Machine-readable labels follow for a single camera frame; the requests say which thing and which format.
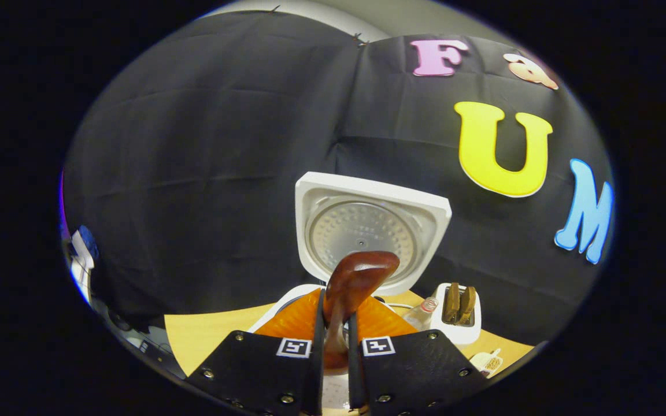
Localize white toaster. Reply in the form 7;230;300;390
430;283;482;346

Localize brown bread slice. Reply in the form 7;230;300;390
458;286;476;325
443;283;461;323

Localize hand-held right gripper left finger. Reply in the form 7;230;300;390
186;288;327;416

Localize clear plastic water bottle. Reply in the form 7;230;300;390
404;297;439;330

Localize white rice cooker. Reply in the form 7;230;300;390
249;172;452;411

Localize black backdrop cloth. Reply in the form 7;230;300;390
61;10;617;347

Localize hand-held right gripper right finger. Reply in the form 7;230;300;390
347;295;487;416

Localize white divided dish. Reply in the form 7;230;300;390
471;348;504;377

